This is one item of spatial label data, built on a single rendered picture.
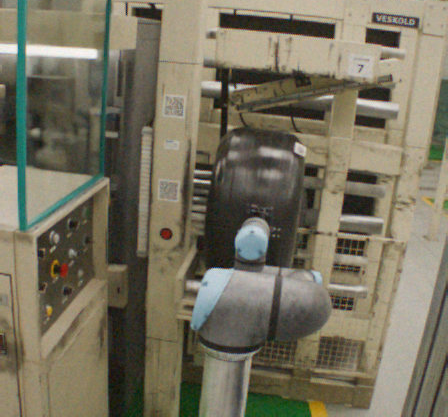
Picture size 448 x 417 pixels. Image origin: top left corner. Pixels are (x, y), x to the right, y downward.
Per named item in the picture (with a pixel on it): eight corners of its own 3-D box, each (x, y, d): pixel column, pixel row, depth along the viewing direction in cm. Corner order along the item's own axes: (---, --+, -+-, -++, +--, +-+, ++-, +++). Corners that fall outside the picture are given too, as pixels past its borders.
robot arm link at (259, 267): (273, 308, 130) (279, 266, 128) (228, 302, 131) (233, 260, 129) (274, 297, 138) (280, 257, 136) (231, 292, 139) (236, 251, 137)
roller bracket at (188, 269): (172, 303, 184) (174, 278, 181) (194, 259, 222) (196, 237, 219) (182, 305, 184) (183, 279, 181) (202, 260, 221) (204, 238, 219)
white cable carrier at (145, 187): (137, 256, 195) (142, 127, 181) (140, 251, 199) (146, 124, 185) (148, 258, 194) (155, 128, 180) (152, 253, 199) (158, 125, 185)
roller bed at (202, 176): (171, 235, 232) (175, 168, 223) (179, 224, 246) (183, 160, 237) (217, 241, 230) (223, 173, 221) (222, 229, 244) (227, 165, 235)
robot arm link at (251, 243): (231, 262, 128) (235, 227, 126) (236, 250, 138) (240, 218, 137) (264, 266, 127) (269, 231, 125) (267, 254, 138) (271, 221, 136)
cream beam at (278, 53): (213, 67, 196) (216, 27, 192) (222, 64, 220) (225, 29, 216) (377, 85, 189) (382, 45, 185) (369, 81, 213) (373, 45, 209)
